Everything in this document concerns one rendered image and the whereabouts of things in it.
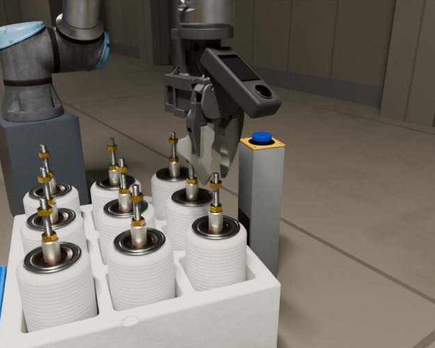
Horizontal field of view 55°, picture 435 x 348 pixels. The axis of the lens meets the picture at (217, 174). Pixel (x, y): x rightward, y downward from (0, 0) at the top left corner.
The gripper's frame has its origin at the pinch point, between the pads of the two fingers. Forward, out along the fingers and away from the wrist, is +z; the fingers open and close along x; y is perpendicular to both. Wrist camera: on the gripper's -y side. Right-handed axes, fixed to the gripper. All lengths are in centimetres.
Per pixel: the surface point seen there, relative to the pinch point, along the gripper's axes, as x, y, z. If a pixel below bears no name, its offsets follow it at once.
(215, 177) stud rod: 0.1, 0.2, 0.6
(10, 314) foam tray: 27.5, 12.2, 16.3
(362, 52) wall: -211, 87, 4
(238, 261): -0.2, -4.3, 13.0
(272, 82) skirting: -221, 162, 32
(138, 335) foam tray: 15.9, -0.8, 19.0
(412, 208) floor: -82, -1, 34
